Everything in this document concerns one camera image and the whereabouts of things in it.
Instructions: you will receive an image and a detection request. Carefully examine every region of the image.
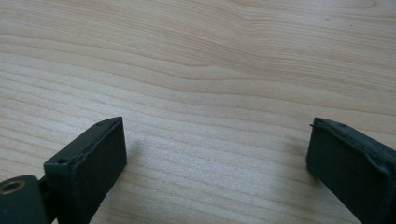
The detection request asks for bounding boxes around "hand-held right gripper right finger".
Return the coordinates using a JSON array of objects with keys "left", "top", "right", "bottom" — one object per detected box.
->
[{"left": 305, "top": 117, "right": 396, "bottom": 224}]

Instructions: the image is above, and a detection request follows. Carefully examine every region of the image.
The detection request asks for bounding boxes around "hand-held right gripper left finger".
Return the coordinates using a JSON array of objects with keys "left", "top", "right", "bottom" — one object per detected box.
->
[{"left": 43, "top": 116, "right": 128, "bottom": 224}]

